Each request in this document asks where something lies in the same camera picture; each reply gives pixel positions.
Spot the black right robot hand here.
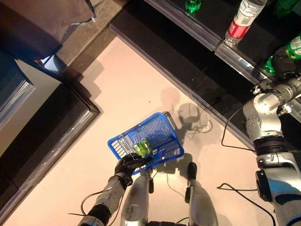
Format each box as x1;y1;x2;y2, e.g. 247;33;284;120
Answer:
269;46;301;81

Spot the clear water bottle red cap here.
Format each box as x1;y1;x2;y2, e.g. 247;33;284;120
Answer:
222;0;269;47

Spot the black side shelf unit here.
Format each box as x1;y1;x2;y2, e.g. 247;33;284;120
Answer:
0;54;102;214

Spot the silver robot left leg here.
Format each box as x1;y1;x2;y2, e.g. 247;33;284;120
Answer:
120;173;155;226

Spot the brown fabric curtain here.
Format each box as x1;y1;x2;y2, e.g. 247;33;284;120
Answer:
0;0;97;61

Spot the black floor cable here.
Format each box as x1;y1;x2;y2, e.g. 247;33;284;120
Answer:
216;183;276;221
221;109;258;151

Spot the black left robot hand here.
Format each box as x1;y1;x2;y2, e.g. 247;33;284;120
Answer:
114;152;154;185

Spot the black shelf board clear rail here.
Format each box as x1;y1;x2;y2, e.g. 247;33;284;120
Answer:
143;0;236;52
214;14;301;113

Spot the small green Sprite bottle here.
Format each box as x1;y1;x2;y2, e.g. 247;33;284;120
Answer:
184;0;203;15
132;138;151;158
261;32;301;76
273;0;301;19

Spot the blue plastic shopping basket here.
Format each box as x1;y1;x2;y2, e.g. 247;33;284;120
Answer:
107;112;185;176

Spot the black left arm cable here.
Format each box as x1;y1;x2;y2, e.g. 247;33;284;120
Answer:
67;190;111;221

